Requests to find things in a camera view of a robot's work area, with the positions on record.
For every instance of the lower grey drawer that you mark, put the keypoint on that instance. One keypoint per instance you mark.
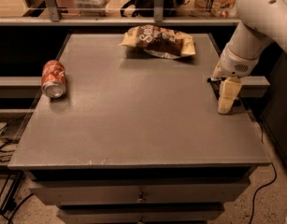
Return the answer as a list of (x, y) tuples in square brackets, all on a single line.
[(140, 214)]

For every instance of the grey drawer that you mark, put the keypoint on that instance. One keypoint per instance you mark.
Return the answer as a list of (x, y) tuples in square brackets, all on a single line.
[(140, 214), (137, 191)]

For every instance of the printed snack bag background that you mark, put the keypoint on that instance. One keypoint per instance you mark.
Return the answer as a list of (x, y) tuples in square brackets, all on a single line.
[(215, 8)]

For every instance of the upper grey drawer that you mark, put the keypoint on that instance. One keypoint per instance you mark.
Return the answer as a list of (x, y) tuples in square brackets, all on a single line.
[(137, 191)]

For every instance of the grey metal railing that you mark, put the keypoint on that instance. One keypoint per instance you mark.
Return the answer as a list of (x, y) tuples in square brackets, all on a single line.
[(65, 13)]

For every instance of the brown chip bag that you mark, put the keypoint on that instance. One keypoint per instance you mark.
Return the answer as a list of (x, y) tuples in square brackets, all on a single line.
[(160, 42)]

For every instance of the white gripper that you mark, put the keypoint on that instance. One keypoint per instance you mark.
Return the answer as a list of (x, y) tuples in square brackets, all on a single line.
[(234, 64)]

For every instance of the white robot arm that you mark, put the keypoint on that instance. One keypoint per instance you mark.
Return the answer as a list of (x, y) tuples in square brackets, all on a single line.
[(262, 22)]

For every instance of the red coke can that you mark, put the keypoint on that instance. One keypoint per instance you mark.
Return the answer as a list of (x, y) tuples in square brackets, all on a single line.
[(53, 82)]

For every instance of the black rxbar chocolate bar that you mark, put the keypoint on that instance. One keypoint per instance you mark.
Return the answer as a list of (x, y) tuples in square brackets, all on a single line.
[(215, 85)]

